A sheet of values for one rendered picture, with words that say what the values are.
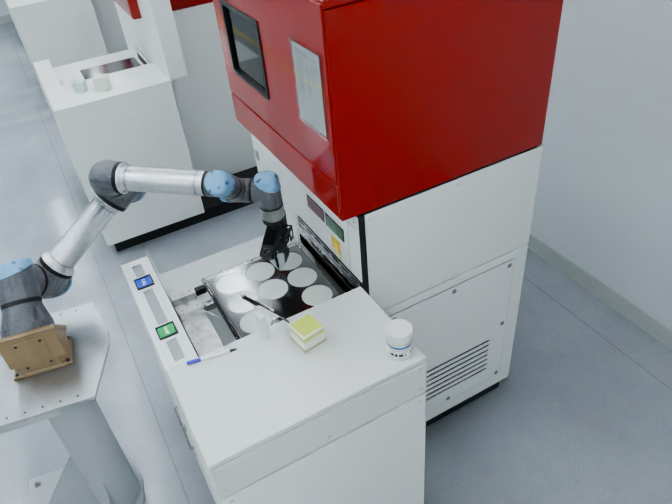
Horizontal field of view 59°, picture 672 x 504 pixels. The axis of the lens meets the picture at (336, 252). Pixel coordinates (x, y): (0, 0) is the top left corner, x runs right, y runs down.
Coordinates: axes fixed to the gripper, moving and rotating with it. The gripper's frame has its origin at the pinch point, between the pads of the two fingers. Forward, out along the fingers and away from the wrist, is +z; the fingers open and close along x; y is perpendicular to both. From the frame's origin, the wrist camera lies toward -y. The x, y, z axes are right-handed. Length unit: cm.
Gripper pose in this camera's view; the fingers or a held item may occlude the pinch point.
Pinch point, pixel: (279, 268)
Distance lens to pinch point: 202.6
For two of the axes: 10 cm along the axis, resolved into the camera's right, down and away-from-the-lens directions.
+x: -9.4, -1.6, 3.2
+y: 3.4, -6.0, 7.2
